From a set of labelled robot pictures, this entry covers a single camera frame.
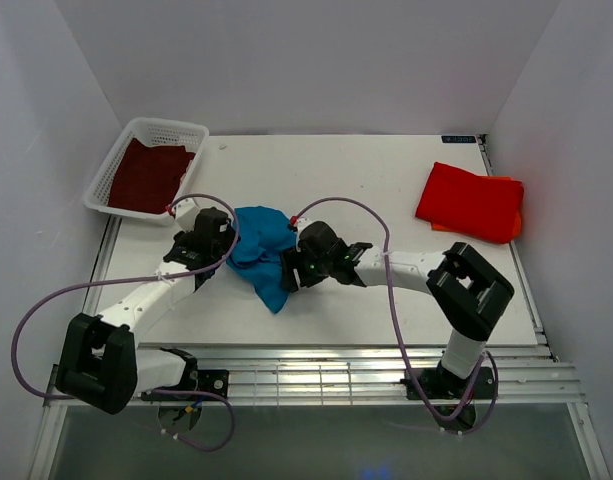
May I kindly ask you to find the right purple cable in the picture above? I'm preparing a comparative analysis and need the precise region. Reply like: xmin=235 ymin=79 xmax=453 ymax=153
xmin=295 ymin=197 xmax=500 ymax=435

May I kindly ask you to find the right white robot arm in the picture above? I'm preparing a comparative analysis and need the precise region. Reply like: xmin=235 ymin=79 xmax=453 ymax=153
xmin=280 ymin=219 xmax=515 ymax=397

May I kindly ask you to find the red folded t shirt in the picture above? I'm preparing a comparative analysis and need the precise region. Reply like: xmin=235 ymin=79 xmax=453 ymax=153
xmin=415 ymin=162 xmax=524 ymax=244

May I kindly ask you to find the purple cable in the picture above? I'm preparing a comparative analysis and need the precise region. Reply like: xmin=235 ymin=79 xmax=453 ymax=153
xmin=10 ymin=194 xmax=242 ymax=452
xmin=295 ymin=197 xmax=500 ymax=435

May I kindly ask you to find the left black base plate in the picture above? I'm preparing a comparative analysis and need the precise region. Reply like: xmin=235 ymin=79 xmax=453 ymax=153
xmin=139 ymin=369 xmax=230 ymax=403

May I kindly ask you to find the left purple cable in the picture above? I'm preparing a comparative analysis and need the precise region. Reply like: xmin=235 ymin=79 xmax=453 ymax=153
xmin=10 ymin=194 xmax=242 ymax=452

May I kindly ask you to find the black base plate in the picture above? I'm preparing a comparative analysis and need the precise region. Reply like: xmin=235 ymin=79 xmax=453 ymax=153
xmin=414 ymin=366 xmax=496 ymax=401
xmin=139 ymin=369 xmax=230 ymax=403

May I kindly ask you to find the white plastic basket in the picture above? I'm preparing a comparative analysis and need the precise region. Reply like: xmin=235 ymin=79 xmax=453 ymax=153
xmin=83 ymin=117 xmax=209 ymax=225

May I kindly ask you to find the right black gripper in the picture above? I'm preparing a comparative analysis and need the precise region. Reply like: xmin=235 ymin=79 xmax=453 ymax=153
xmin=279 ymin=244 xmax=332 ymax=293

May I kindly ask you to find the blue t shirt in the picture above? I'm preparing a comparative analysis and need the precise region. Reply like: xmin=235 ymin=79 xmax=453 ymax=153
xmin=227 ymin=206 xmax=296 ymax=314

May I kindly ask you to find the dark red t shirt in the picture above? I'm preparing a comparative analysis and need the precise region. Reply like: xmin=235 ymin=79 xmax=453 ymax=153
xmin=107 ymin=138 xmax=195 ymax=214

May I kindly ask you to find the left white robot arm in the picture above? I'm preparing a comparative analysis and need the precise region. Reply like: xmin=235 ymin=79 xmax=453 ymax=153
xmin=55 ymin=201 xmax=236 ymax=414

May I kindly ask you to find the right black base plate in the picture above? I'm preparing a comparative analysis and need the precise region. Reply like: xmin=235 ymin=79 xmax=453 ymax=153
xmin=414 ymin=366 xmax=496 ymax=401

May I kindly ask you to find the blue label sticker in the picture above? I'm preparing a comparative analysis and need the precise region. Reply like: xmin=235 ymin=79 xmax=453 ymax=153
xmin=441 ymin=135 xmax=477 ymax=144

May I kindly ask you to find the orange folded t shirt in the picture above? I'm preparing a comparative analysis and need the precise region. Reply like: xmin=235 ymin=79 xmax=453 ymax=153
xmin=429 ymin=176 xmax=524 ymax=244

